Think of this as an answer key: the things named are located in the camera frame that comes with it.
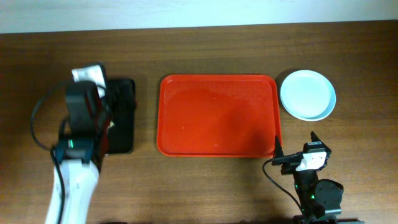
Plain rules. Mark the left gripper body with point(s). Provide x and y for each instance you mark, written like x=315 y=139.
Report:
x=104 y=119

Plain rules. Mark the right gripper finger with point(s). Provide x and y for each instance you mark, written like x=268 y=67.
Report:
x=278 y=152
x=314 y=137

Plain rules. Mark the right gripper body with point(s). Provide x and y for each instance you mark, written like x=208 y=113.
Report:
x=290 y=165

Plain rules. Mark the light blue plate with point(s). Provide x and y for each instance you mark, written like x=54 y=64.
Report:
x=307 y=95

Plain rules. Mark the green and yellow sponge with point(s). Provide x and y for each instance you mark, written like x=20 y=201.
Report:
x=111 y=125

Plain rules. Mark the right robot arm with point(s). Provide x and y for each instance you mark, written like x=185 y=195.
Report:
x=319 y=200

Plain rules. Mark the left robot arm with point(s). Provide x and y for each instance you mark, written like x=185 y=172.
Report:
x=82 y=143

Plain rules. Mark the black plastic tray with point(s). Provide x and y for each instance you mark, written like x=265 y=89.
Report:
x=121 y=135

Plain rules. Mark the red plastic tray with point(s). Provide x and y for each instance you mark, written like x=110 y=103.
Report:
x=218 y=115

